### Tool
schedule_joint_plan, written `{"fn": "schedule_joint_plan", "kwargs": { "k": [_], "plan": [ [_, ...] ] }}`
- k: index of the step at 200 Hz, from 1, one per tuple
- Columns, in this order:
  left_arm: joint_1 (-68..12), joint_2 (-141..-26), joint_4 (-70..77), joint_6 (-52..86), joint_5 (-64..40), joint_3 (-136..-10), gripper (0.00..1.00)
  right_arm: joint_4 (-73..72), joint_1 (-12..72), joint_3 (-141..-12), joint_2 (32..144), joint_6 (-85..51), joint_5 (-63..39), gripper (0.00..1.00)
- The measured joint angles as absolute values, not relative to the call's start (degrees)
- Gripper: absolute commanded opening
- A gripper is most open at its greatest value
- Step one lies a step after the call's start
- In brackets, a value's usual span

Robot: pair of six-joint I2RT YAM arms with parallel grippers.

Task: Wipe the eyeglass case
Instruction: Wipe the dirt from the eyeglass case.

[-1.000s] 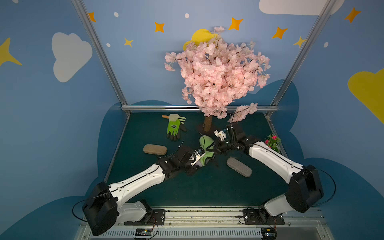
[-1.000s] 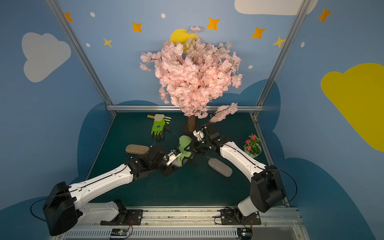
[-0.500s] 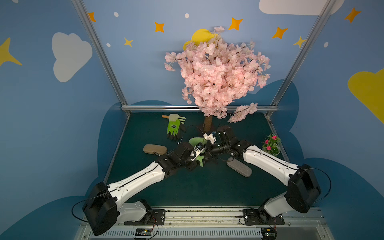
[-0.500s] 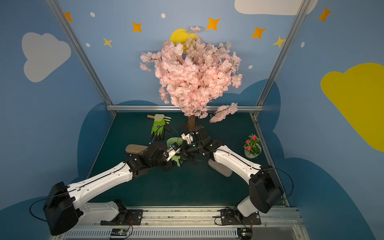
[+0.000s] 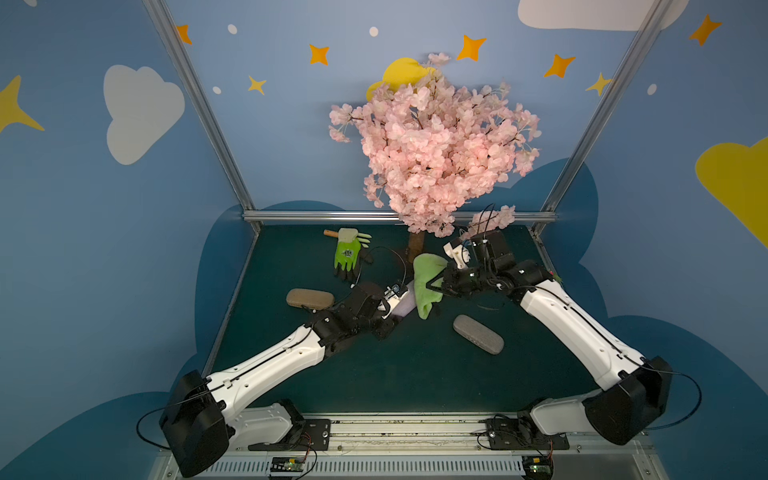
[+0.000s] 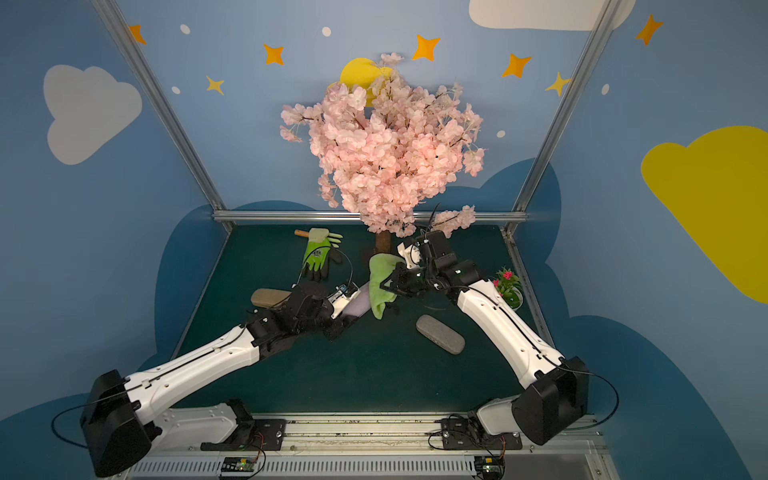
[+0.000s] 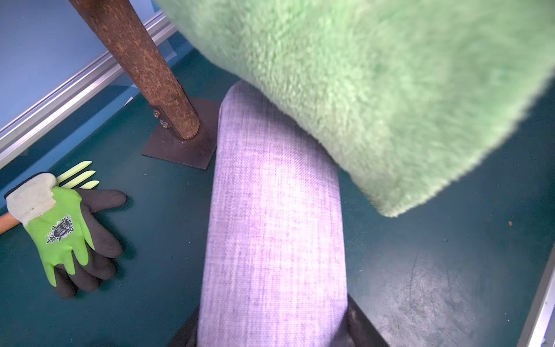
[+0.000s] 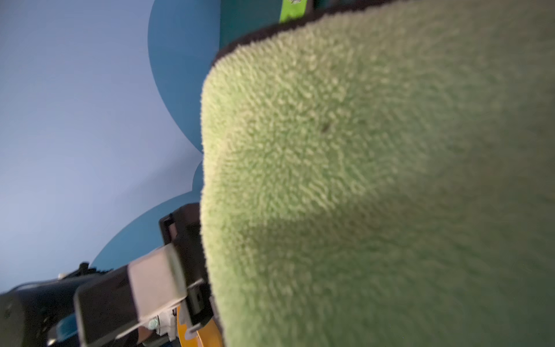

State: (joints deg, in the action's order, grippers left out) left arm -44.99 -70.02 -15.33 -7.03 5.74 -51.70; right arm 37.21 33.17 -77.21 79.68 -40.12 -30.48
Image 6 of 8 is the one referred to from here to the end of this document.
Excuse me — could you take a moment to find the tan eyeglass case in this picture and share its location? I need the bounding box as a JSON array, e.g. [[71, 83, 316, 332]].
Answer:
[[250, 288, 291, 308]]

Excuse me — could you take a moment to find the purple eyeglass case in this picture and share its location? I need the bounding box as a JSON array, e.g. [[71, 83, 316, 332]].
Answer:
[[340, 283, 371, 318]]

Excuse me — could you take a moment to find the green grey microfiber cloth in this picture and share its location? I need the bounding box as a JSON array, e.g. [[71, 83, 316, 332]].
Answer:
[[369, 253, 404, 320]]

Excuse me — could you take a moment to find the grey eyeglass case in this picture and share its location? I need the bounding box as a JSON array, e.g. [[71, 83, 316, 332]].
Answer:
[[416, 315, 466, 355]]

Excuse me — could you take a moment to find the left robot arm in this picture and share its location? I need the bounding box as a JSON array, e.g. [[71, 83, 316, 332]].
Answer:
[[79, 282, 370, 478]]

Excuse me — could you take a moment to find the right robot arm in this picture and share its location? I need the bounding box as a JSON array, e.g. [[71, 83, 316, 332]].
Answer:
[[380, 231, 590, 445]]

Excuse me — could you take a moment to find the green black work glove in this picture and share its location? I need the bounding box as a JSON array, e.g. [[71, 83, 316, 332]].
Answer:
[[301, 227, 343, 282]]

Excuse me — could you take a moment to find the small pink flower pot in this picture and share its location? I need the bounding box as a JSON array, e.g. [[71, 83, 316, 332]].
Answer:
[[493, 268, 524, 310]]

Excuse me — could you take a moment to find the pink cherry blossom tree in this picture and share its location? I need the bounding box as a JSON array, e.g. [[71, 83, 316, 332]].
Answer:
[[280, 53, 485, 238]]

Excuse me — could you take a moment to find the left controller board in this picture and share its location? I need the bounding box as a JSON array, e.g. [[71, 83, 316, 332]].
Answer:
[[219, 456, 258, 477]]

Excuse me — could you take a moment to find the controller board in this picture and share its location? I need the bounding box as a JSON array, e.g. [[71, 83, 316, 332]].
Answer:
[[474, 456, 505, 480], [219, 456, 258, 477]]

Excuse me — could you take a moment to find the right controller board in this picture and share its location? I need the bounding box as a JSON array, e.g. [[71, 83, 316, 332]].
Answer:
[[474, 456, 505, 480]]

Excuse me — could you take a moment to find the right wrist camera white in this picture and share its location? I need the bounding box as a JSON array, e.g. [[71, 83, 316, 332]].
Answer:
[[397, 242, 421, 270]]

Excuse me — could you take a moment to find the right aluminium frame post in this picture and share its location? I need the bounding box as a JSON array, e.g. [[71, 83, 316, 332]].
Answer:
[[503, 0, 624, 238]]

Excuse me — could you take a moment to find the aluminium frame post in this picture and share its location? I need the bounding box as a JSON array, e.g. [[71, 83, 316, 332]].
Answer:
[[91, 0, 226, 213], [503, 0, 624, 238]]

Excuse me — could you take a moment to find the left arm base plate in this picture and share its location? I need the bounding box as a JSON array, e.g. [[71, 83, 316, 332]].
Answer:
[[200, 419, 287, 452]]

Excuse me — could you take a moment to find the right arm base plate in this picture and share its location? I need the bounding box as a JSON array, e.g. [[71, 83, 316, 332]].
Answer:
[[438, 414, 523, 453]]

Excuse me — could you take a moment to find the left aluminium frame post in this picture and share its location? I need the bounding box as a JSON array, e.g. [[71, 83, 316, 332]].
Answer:
[[91, 0, 226, 213]]

